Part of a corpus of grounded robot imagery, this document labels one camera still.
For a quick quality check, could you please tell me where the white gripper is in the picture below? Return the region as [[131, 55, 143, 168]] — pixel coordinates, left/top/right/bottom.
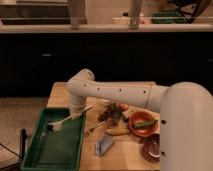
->
[[68, 95, 86, 119]]

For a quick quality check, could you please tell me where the white handled brush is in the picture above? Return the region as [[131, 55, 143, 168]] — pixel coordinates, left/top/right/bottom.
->
[[47, 107, 92, 131]]

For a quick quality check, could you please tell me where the green plastic tray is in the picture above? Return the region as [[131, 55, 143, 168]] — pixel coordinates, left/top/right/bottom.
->
[[21, 108, 86, 171]]

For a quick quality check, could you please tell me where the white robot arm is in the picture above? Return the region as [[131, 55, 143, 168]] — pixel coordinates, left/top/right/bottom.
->
[[67, 69, 213, 171]]

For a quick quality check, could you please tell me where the metal fork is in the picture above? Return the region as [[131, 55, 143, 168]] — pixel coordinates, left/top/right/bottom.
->
[[88, 121, 106, 134]]

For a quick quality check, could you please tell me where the bunch of dark grapes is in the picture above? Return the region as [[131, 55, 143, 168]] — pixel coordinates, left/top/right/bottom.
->
[[98, 103, 122, 126]]

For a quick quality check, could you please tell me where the yellow banana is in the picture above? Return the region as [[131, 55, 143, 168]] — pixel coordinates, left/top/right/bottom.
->
[[105, 128, 130, 136]]

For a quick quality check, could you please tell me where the blue grey cloth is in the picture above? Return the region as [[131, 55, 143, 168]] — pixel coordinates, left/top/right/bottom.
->
[[95, 134, 114, 157]]

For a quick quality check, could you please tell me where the orange carrot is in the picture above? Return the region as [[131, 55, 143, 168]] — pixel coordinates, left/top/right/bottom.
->
[[118, 104, 129, 111]]

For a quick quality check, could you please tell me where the wooden cutting board table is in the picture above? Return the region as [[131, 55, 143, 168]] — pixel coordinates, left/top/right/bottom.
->
[[47, 82, 160, 171]]

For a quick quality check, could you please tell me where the orange bowl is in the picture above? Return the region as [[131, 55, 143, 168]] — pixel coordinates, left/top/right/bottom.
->
[[128, 111, 158, 137]]

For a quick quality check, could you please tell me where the dark cabinet counter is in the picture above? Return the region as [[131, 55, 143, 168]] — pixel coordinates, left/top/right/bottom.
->
[[0, 28, 213, 97]]

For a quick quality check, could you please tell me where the green pepper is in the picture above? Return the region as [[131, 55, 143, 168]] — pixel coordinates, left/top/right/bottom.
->
[[133, 120, 157, 129]]

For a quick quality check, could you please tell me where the dark red bowl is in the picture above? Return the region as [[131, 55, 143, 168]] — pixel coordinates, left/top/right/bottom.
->
[[142, 134, 160, 163]]

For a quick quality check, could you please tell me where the green bin on counter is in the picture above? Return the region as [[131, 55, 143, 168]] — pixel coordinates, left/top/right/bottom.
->
[[151, 11, 186, 24]]

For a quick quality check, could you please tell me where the black post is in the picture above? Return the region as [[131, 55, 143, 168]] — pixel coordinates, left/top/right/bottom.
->
[[19, 129, 27, 166]]

